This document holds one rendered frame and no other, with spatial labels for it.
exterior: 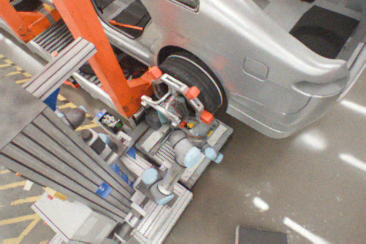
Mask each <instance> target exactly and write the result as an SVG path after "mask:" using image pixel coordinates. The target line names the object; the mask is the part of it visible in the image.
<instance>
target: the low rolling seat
mask: <svg viewBox="0 0 366 244"><path fill-rule="evenodd" d="M234 237H235V238H236V244H287V234H286V233H281V232H277V231H273V230H263V229H259V228H251V227H243V226H238V227H236V234H235V235H234Z"/></svg>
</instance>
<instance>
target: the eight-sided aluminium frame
mask: <svg viewBox="0 0 366 244"><path fill-rule="evenodd" d="M151 82H152V86H153V90H154V93H155V94H156V97H158V98H159V99H161V98H162V97H163V96H164V94H163V93H162V89H161V87H160V84H159V83H162V82H164V83H166V84H168V85H169V86H170V87H173V88H175V89H176V90H177V91H179V92H181V93H182V94H183V95H184V97H185V98H186V99H187V101H189V103H190V104H191V105H192V106H193V108H195V111H196V116H189V115H188V116H187V117H186V118H185V120H184V121H185V122H186V123H197V124H200V123H202V121H201V120H200V115H201V114H202V113H203V111H204V106H203V105H202V103H201V102H200V101H199V100H198V99H197V98H196V97H195V98H194V99H193V100H194V101H192V100H190V99H189V98H188V97H187V96H186V95H185V93H186V92H187V91H188V90H189V87H188V86H186V85H185V84H182V83H181V82H179V81H177V80H176V79H175V78H172V77H171V76H170V75H169V74H163V75H162V76H161V77H160V78H158V79H156V80H152V81H151ZM172 82H174V83H175V84H173V83H172ZM176 84H178V86H177V85H176ZM195 103H196V104H195Z"/></svg>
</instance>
